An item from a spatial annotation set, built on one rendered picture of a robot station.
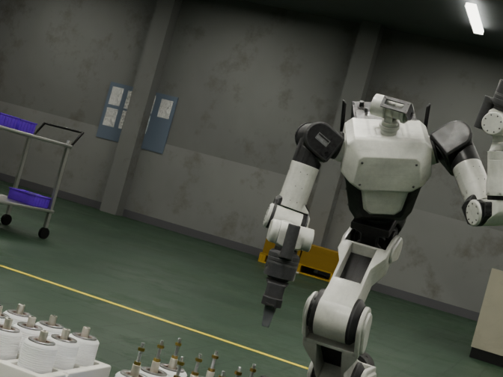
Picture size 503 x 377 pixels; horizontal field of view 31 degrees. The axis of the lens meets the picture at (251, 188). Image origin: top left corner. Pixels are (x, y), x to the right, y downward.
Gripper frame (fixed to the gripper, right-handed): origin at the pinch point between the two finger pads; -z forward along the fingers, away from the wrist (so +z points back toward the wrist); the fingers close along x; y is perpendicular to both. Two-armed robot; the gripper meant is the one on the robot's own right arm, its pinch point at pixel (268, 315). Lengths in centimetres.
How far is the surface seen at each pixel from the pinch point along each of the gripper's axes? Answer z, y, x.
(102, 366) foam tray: -30, -43, -17
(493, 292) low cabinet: 9, 178, -512
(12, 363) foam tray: -30, -63, 10
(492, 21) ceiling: 330, 179, -895
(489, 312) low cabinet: -7, 179, -512
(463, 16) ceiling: 330, 144, -909
